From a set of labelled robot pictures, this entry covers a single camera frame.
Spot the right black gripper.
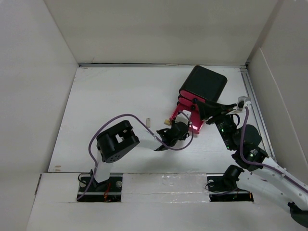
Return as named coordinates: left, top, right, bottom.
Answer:
left=195, top=99, right=236, bottom=150

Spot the pink drawer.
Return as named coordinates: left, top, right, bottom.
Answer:
left=178, top=96, right=198, bottom=107
left=170, top=103, right=204, bottom=134
left=180, top=90, right=205, bottom=103

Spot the black drawer organizer box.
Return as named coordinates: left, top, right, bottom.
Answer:
left=179, top=65, right=228, bottom=102

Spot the white eraser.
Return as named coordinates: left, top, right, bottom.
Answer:
left=146, top=118, right=151, bottom=128

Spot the yellow eraser cube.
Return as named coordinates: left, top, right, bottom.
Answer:
left=164, top=119, right=170, bottom=126

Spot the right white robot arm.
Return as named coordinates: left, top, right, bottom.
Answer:
left=197, top=97, right=308, bottom=227

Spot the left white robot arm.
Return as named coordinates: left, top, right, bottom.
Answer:
left=90, top=120, right=189, bottom=191

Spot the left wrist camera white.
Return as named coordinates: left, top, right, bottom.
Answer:
left=176, top=110, right=192, bottom=121

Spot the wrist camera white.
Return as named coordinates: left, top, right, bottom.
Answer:
left=236, top=96, right=252, bottom=111
left=176, top=110, right=192, bottom=121

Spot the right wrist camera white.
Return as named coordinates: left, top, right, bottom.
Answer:
left=236, top=96, right=252, bottom=111

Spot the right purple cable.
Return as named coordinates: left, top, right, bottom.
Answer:
left=239, top=107, right=308, bottom=191

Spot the aluminium rail back edge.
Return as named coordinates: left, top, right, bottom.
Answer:
left=78, top=63, right=248, bottom=68

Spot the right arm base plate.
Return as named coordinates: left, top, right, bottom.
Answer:
left=205, top=174, right=254, bottom=202

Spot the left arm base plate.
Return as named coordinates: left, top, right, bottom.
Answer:
left=77, top=173, right=123, bottom=203

